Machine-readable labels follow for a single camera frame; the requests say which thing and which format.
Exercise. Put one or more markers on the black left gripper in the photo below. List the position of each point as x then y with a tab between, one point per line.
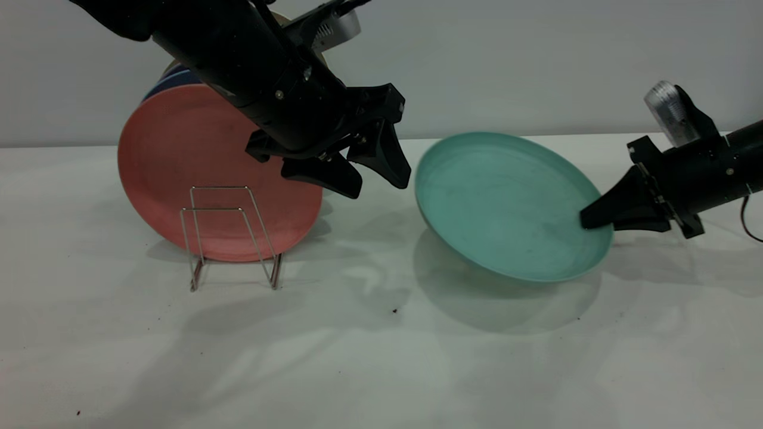
322	119

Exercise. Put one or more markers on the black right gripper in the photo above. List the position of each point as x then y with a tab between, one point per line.
691	179

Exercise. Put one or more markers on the green round plate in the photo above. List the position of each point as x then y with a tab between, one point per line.
506	202

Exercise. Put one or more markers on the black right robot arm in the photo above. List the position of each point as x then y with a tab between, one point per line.
748	155

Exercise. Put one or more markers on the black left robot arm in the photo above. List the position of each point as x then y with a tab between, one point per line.
208	42

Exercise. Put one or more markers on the pink round plate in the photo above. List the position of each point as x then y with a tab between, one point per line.
179	155

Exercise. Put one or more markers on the blue round plate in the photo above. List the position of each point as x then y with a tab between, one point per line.
173	81

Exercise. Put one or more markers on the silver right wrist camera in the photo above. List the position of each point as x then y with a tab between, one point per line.
667	110

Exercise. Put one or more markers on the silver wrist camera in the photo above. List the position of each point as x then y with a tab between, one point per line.
667	110
340	27

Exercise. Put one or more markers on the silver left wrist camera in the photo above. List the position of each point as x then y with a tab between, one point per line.
340	27

